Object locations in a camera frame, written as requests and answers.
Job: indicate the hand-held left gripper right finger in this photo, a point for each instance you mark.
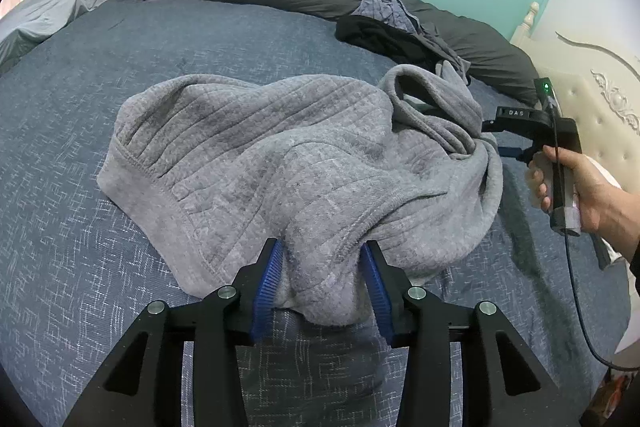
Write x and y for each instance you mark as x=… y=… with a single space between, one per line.
x=376 y=289

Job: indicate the grey quilted sweater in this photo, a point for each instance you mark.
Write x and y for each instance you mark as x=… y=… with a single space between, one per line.
x=300 y=177

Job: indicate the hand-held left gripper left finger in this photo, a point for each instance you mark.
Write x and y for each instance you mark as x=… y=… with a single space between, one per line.
x=265 y=289

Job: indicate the person's right hand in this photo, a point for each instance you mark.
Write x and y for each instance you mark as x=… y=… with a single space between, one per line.
x=600 y=202

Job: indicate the light grey bed sheet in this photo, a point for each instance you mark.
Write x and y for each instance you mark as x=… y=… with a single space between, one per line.
x=55 y=7

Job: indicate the cream tufted headboard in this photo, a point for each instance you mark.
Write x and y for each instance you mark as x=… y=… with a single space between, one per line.
x=590 y=57

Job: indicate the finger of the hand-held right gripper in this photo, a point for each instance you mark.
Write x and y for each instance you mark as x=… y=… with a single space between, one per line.
x=507 y=152

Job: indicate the blue-grey checked shirt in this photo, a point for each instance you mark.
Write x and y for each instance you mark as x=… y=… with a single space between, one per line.
x=385 y=7

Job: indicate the white pillow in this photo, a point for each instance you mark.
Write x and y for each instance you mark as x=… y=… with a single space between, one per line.
x=605 y=172

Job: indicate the blue patterned bedspread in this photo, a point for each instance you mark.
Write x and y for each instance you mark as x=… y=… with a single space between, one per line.
x=75 y=207

